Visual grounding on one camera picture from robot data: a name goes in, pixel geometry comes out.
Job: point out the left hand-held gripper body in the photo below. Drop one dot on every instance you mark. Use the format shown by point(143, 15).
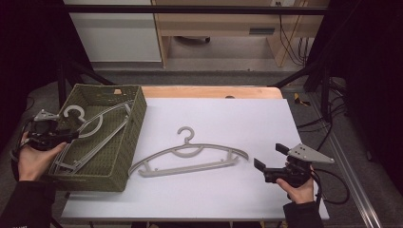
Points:
point(42, 133)

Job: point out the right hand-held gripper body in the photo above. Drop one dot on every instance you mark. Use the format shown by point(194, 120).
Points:
point(294, 172)

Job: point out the beige plastic clothes hanger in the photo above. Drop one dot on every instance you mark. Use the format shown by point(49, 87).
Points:
point(70, 109)
point(187, 171)
point(104, 144)

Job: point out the green woven basket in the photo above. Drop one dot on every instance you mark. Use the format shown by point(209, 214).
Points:
point(133, 133)

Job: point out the person's right hand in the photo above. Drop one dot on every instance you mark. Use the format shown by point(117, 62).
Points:
point(301, 193)

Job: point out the person's left hand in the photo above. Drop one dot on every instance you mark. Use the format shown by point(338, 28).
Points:
point(31, 164)

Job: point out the yellow and black floor item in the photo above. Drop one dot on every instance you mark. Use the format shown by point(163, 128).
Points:
point(299, 99)

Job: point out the white table sheet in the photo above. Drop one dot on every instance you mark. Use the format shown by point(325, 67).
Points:
point(221, 126)

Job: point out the black curtain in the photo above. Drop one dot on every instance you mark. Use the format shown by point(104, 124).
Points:
point(370, 79)
point(28, 47)

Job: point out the white cabinet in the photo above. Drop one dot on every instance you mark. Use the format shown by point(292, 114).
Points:
point(117, 38)

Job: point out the light wooden desk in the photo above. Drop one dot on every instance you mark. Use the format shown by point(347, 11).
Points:
point(221, 23)

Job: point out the black frame leg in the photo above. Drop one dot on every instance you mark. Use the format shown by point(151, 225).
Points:
point(324, 91)
point(61, 85)

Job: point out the aluminium floor rail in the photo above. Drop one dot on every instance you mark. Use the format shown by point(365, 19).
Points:
point(355, 177)

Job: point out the black frame bar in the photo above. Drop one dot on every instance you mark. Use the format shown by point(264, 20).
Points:
point(190, 9)

